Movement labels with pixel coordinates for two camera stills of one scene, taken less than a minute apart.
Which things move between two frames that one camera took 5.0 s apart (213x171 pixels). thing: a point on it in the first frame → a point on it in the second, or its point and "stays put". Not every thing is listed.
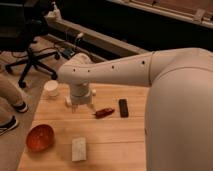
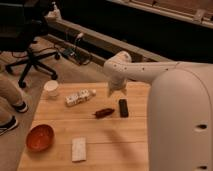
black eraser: x=123 y=107 stays put
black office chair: x=21 y=23 stays put
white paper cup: x=52 y=88 stays put
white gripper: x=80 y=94 → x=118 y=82
